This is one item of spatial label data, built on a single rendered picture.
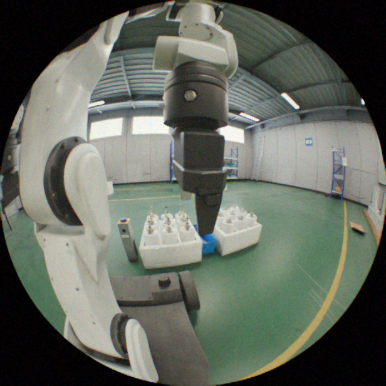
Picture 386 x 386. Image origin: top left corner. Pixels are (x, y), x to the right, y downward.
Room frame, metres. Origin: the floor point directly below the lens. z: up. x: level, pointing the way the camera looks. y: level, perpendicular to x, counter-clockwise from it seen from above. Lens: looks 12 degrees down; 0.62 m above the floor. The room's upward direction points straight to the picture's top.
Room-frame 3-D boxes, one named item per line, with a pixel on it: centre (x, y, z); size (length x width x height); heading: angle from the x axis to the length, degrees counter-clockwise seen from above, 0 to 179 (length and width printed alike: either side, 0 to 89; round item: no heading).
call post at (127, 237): (0.57, 0.44, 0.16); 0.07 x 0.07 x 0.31; 16
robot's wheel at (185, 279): (0.29, 0.02, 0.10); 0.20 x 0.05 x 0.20; 18
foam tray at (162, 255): (0.72, 0.18, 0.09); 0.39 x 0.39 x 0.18; 16
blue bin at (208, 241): (0.80, -0.08, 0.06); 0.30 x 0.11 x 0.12; 18
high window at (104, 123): (4.61, 4.38, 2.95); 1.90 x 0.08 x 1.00; 108
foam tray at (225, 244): (0.87, -0.34, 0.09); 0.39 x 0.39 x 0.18; 18
